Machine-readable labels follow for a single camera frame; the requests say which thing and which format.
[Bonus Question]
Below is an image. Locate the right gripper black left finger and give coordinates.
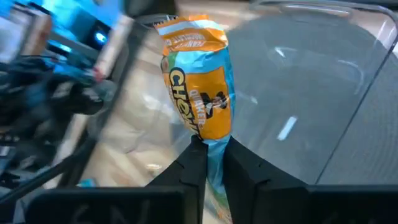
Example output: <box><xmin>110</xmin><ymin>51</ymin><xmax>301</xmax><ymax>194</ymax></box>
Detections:
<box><xmin>24</xmin><ymin>134</ymin><xmax>208</xmax><ymax>224</ymax></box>

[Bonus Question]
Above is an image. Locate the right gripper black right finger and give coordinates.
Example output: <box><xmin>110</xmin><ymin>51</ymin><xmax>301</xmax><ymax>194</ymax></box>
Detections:
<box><xmin>222</xmin><ymin>136</ymin><xmax>398</xmax><ymax>224</ymax></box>

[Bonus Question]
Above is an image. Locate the orange blue Chewy granola bar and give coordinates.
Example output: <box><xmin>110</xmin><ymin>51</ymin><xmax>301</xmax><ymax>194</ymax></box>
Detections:
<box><xmin>154</xmin><ymin>14</ymin><xmax>236</xmax><ymax>224</ymax></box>

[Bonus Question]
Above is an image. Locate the dark grey round mat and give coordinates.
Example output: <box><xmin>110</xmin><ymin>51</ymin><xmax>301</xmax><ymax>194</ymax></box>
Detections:
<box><xmin>315</xmin><ymin>51</ymin><xmax>398</xmax><ymax>187</ymax></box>

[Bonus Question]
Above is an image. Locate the clear plastic bin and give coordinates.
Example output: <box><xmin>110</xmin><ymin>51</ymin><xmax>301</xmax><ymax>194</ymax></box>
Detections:
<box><xmin>225</xmin><ymin>0</ymin><xmax>398</xmax><ymax>187</ymax></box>

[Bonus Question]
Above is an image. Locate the black device with blue light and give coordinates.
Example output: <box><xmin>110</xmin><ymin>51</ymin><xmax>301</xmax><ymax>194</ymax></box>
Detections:
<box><xmin>71</xmin><ymin>12</ymin><xmax>125</xmax><ymax>54</ymax></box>

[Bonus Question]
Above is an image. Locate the black aluminium table frame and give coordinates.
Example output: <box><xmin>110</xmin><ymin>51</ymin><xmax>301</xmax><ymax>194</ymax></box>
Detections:
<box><xmin>0</xmin><ymin>21</ymin><xmax>147</xmax><ymax>206</ymax></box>

